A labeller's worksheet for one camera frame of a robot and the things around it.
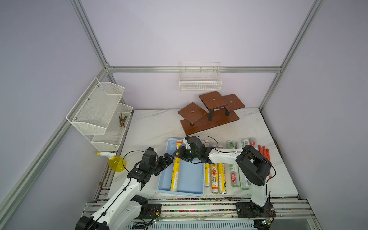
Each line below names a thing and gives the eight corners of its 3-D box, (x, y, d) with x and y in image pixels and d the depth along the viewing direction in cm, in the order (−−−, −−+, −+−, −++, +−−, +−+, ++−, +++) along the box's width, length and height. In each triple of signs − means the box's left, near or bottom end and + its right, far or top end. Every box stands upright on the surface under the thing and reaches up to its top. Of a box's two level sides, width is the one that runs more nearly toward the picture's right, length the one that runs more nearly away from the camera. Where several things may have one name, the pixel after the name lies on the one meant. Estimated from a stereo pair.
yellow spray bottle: (110, 171, 91) (94, 157, 76) (112, 165, 94) (98, 151, 78) (124, 171, 91) (112, 157, 76) (126, 165, 94) (114, 151, 78)
